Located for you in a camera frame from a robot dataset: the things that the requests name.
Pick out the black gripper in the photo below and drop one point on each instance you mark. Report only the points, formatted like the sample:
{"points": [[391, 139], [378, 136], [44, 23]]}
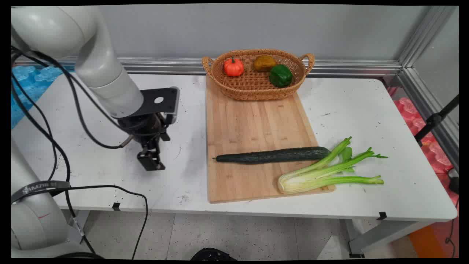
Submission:
{"points": [[144, 128]]}

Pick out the dark green cucumber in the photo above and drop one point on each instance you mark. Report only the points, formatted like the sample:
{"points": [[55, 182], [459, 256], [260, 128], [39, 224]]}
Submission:
{"points": [[273, 156]]}

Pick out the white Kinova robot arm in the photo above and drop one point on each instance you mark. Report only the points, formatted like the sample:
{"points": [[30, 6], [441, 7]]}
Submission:
{"points": [[99, 73]]}

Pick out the black tape piece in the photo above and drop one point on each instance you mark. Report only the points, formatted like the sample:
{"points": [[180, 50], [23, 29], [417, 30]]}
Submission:
{"points": [[382, 216], [116, 206]]}

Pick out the bamboo cutting board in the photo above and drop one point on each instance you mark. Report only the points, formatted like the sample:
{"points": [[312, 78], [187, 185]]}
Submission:
{"points": [[253, 124]]}

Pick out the grey metal table leg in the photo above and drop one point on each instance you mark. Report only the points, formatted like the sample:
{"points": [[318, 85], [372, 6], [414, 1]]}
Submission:
{"points": [[381, 236], [78, 225]]}

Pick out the black round floor object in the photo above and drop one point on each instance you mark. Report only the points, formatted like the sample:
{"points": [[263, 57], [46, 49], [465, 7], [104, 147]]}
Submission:
{"points": [[212, 255]]}

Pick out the orange toy pumpkin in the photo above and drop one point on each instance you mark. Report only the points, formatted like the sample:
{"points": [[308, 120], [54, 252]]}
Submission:
{"points": [[233, 67]]}

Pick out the woven wicker basket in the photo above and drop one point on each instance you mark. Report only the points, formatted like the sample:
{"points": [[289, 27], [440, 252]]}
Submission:
{"points": [[253, 90]]}

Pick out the blue foam floor mat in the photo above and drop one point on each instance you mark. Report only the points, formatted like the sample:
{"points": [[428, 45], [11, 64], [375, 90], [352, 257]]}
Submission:
{"points": [[29, 88]]}

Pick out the yellow-brown toy bell pepper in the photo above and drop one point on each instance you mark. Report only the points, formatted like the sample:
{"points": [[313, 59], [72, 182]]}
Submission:
{"points": [[264, 63]]}

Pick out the green toy bell pepper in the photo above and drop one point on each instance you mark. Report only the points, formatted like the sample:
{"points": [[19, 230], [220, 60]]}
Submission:
{"points": [[281, 76]]}

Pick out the green celery bunch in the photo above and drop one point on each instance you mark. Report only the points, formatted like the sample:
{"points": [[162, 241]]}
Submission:
{"points": [[318, 176]]}

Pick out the red foam floor mat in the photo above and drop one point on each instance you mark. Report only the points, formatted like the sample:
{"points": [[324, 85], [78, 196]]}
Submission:
{"points": [[436, 157]]}

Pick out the black tripod leg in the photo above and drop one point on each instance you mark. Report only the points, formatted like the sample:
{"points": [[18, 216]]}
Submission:
{"points": [[434, 119]]}

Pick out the small black device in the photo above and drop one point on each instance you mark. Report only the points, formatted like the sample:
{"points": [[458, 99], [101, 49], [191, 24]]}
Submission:
{"points": [[454, 183]]}

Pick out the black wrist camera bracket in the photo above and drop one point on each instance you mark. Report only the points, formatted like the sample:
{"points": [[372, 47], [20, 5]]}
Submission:
{"points": [[161, 101]]}

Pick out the aluminium frame rail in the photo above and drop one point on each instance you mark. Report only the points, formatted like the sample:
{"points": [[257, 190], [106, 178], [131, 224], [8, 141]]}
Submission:
{"points": [[428, 106], [348, 68]]}

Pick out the aluminium frame post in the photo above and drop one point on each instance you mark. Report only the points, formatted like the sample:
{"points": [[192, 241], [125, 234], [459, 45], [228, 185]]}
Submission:
{"points": [[427, 35]]}

